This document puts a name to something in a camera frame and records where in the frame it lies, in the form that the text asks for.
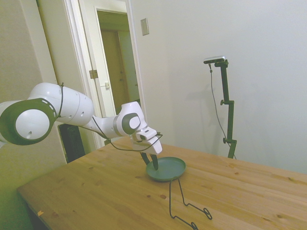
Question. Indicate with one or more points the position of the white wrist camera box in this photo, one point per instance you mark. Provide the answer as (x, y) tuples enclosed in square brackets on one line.
[(145, 135)]

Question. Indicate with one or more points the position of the grey wall switch plate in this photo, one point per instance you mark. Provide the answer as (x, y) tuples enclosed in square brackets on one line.
[(144, 26)]

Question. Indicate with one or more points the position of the teal round plate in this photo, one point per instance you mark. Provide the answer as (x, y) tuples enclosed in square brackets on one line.
[(168, 169)]

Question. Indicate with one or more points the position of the white door frame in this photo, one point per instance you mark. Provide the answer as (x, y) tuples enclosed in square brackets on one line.
[(79, 48)]

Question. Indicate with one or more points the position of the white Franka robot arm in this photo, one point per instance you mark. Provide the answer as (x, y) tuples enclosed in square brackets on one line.
[(72, 107)]

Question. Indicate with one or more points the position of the brass door hinge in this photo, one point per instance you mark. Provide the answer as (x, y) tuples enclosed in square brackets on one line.
[(93, 74)]

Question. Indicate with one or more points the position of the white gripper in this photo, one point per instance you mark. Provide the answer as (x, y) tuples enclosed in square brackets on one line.
[(153, 146)]

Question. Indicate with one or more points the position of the silver exterior camera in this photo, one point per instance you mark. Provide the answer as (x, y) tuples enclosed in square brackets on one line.
[(214, 59)]

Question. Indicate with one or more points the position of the black jointed camera stand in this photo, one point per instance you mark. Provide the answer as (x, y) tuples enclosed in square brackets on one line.
[(226, 95)]

